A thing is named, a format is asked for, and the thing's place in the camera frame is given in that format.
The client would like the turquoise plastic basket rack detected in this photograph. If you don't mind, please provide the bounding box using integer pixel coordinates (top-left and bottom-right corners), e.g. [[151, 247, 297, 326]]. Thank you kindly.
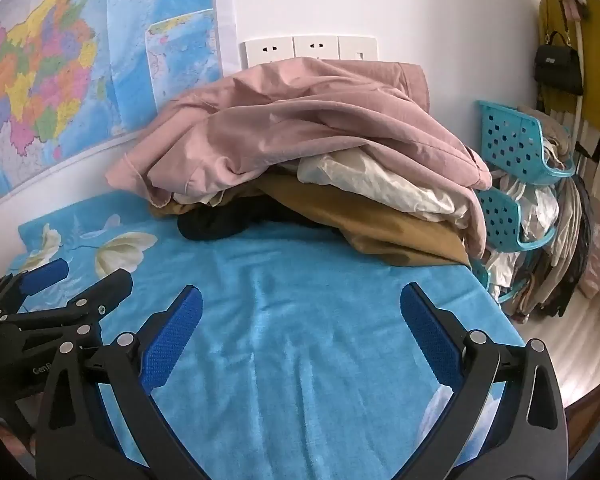
[[472, 100, 578, 306]]

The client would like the brown garment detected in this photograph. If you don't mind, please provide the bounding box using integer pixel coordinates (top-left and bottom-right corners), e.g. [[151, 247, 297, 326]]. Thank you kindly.
[[150, 172, 473, 268]]

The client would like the black garment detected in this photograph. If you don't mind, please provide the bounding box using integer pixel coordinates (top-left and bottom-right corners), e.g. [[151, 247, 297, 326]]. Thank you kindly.
[[176, 200, 341, 242]]

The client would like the blue floral bed sheet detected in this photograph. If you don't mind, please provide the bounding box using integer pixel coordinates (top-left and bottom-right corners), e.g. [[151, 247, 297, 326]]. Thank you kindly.
[[0, 195, 526, 480]]

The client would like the colourful wall map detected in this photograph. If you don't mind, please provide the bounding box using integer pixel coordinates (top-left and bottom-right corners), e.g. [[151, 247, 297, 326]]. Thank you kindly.
[[0, 0, 226, 211]]

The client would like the black handbag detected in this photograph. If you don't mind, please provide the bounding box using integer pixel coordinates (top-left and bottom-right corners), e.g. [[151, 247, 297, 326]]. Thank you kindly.
[[534, 31, 585, 96]]

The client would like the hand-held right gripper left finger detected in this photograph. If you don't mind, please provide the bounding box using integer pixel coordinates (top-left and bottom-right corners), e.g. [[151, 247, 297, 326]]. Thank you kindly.
[[34, 285, 204, 480]]

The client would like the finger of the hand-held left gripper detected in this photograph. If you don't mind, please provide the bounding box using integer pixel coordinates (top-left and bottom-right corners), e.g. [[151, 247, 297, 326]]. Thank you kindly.
[[10, 268, 134, 349], [0, 258, 71, 317]]

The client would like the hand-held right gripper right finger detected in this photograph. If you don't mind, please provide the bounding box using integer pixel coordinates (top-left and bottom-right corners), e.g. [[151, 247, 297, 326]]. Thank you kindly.
[[390, 282, 570, 480]]

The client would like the pink garment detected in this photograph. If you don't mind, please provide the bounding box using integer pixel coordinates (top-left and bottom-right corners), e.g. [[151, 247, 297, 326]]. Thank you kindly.
[[105, 57, 493, 261]]

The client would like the cream garment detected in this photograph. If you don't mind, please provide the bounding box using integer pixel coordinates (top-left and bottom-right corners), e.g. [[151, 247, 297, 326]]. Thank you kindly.
[[297, 150, 473, 233]]

